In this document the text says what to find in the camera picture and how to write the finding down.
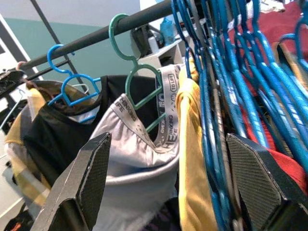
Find teal bag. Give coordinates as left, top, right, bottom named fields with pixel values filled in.
left=160, top=18, right=180, bottom=45

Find grey shorts with printed waistband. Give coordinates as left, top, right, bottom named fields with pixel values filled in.
left=90, top=64, right=186, bottom=231

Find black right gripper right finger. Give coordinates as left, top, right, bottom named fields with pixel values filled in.
left=225, top=133, right=308, bottom=231

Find black metal clothes rack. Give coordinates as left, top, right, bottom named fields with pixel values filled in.
left=0, top=0, right=175, bottom=102

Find blue plastic hanger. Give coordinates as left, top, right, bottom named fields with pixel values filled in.
left=47, top=44, right=102, bottom=123

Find yellow garment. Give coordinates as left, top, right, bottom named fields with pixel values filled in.
left=175, top=56, right=218, bottom=231

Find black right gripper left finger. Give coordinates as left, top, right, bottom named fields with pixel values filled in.
left=31, top=132, right=113, bottom=231

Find yellow plaid shirt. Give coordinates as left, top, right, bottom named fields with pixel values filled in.
left=4, top=80, right=102, bottom=210

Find white shelf unit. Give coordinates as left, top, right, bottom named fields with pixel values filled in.
left=138, top=14, right=207, bottom=73

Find bunch of blue plastic hangers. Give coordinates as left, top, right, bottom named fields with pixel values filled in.
left=170, top=0, right=308, bottom=231

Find bright red garment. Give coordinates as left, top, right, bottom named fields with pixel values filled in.
left=238, top=67, right=308, bottom=195

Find dark red cloth cover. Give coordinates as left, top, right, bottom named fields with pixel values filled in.
left=226, top=1, right=308, bottom=80

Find pink hanger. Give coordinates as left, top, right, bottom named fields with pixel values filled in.
left=14, top=60, right=29, bottom=73

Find green plastic hanger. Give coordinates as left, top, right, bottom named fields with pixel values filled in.
left=108, top=13, right=167, bottom=134

